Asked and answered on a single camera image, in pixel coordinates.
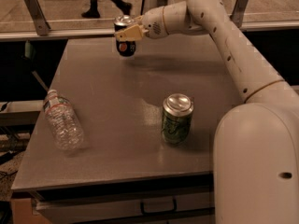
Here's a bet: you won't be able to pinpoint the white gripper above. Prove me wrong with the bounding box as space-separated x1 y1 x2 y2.
114 7 165 42

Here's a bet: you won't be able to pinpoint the blue pepsi can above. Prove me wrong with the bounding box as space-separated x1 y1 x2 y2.
114 15 135 57

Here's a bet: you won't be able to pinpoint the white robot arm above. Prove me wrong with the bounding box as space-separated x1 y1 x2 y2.
115 0 299 224

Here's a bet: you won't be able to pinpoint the green soda can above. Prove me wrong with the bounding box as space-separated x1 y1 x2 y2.
161 93 193 145

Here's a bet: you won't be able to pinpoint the clear plastic water bottle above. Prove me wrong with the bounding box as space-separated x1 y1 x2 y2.
43 90 84 152

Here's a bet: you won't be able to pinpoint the metal railing bar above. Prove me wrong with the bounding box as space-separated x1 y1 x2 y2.
0 21 299 42

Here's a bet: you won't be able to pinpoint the walking person legs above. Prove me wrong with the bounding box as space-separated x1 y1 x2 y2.
81 0 133 19

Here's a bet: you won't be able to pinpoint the grey cabinet drawer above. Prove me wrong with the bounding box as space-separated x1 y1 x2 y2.
36 192 216 224

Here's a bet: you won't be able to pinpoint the left metal railing bracket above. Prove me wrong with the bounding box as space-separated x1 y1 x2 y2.
23 0 50 36

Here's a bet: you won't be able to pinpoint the right metal railing bracket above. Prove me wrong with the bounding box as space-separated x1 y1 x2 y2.
231 0 249 28

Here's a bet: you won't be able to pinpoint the black drawer handle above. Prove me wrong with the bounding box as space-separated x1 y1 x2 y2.
140 198 178 216

